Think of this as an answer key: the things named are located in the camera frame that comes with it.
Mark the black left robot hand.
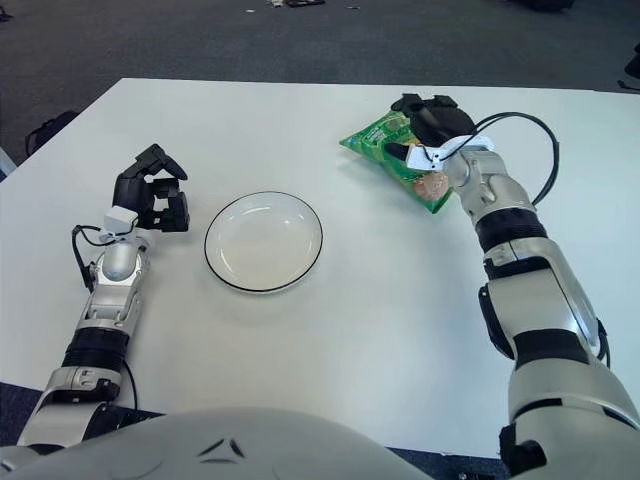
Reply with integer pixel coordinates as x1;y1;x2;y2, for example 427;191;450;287
112;143;191;234

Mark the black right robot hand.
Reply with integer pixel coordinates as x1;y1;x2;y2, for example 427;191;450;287
384;92;476;164

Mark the green potato chips bag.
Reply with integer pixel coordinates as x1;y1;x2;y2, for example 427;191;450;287
338;110;454;216

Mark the white plate with black rim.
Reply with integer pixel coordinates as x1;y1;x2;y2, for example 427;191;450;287
203;190;325;295

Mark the white left wrist sensor box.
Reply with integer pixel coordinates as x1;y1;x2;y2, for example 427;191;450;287
98;205;140;244

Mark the white wrist sensor box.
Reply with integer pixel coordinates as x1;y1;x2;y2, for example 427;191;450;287
98;205;140;244
407;134;496;174

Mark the white right wrist sensor box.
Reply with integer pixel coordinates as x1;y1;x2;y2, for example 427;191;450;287
407;134;496;174

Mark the black backpack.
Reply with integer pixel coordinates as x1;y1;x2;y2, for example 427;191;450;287
24;109;81;154

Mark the large black bag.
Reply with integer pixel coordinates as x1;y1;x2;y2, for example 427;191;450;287
514;0;576;14

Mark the grey robot torso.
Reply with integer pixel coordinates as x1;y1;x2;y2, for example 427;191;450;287
0;407;506;480

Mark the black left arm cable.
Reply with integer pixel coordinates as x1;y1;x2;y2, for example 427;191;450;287
71;224;109;294

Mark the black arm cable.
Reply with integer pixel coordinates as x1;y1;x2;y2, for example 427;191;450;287
472;112;560;206
71;224;109;294

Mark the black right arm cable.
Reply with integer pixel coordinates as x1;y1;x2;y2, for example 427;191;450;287
472;112;560;206

